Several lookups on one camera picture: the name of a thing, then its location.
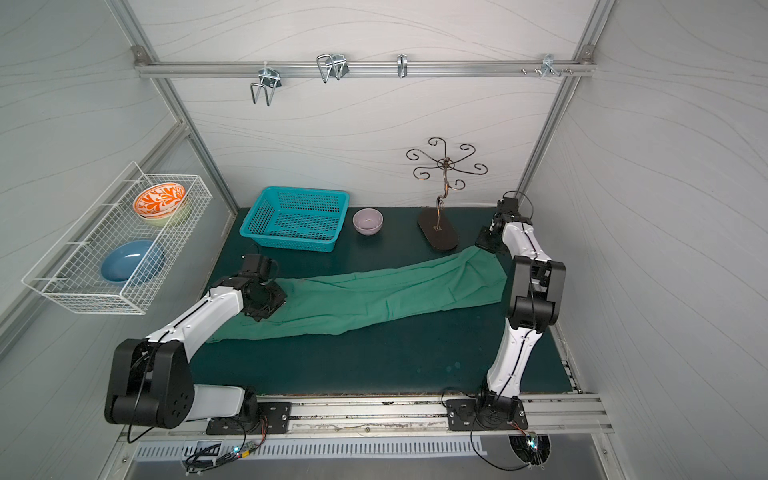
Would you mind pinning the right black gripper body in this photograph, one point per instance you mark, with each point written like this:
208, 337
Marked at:
488, 241

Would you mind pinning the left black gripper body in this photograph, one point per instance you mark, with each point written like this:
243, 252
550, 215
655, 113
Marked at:
268, 301

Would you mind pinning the green long pants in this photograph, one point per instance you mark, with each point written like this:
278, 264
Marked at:
336, 304

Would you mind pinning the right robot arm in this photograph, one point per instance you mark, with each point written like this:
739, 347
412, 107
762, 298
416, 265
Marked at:
530, 302

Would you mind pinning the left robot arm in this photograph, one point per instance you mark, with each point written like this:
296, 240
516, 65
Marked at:
151, 383

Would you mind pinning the dark metal jewelry stand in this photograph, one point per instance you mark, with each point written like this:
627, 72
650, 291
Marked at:
437, 230

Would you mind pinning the teal plastic basket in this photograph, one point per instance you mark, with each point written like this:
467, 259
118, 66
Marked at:
296, 218

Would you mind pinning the dark green table mat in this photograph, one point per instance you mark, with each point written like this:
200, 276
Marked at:
424, 354

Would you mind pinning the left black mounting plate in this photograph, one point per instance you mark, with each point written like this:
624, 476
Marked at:
273, 418

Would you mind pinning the black mounting plate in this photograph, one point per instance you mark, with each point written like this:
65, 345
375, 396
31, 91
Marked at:
273, 418
468, 414

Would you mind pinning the small pink bowl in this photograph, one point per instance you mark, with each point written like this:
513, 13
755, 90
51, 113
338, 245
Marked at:
368, 221

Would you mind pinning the blue bowl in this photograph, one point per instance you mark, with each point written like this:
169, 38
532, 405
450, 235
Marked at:
134, 263

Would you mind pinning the orange patterned bowl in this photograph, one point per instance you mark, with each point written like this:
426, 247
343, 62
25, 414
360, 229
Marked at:
159, 201

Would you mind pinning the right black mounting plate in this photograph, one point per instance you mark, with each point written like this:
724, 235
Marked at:
468, 414

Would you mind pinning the metal hook right end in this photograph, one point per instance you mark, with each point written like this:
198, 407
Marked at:
547, 68

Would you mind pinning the white vent grille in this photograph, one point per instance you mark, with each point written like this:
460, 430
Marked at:
321, 448

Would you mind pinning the small metal hook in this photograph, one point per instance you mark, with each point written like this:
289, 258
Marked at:
402, 66

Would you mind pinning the metal double hook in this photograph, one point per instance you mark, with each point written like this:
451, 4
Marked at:
268, 81

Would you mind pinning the metal loop hook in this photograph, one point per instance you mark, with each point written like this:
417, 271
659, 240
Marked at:
332, 65

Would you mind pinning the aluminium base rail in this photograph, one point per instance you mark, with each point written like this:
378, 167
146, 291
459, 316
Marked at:
426, 415

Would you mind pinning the white wire wall basket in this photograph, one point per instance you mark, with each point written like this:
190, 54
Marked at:
68, 274

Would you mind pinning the aluminium top rail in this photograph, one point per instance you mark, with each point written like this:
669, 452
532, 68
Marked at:
357, 69

